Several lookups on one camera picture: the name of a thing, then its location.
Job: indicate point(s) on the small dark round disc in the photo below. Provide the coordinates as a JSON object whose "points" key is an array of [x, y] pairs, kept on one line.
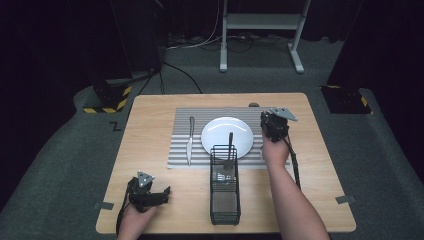
{"points": [[254, 104]]}

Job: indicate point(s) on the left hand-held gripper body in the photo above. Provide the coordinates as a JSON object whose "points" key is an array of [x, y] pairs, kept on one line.
{"points": [[143, 195]]}

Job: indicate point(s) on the grey metal stand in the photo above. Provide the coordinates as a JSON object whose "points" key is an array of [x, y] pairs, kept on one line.
{"points": [[263, 21]]}

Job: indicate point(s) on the black column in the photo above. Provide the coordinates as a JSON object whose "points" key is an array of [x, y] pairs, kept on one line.
{"points": [[140, 33]]}

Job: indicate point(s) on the black base with yellow corner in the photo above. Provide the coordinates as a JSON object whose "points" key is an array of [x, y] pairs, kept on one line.
{"points": [[345, 100]]}

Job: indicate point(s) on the white plate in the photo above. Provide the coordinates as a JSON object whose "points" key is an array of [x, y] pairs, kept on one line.
{"points": [[223, 128]]}

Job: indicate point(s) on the black yellow striped base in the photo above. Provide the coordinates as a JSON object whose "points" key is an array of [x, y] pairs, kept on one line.
{"points": [[111, 96]]}

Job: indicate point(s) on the dark metal spoon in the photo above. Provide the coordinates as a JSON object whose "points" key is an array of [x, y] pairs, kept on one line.
{"points": [[230, 150]]}

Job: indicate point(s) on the person's right hand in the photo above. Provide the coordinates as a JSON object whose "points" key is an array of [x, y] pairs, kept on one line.
{"points": [[275, 153]]}

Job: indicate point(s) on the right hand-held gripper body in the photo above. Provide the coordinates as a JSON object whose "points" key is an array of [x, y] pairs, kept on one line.
{"points": [[275, 128]]}

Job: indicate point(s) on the silver table knife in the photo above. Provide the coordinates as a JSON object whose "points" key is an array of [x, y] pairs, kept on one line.
{"points": [[190, 143]]}

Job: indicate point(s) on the person's left hand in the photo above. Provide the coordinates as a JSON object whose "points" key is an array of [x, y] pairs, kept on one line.
{"points": [[136, 221]]}

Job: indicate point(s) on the grey tape strip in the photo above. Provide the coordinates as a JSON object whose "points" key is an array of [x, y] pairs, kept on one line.
{"points": [[104, 205], [345, 199]]}

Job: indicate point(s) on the grey striped placemat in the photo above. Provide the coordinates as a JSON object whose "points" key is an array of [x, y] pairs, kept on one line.
{"points": [[180, 133]]}

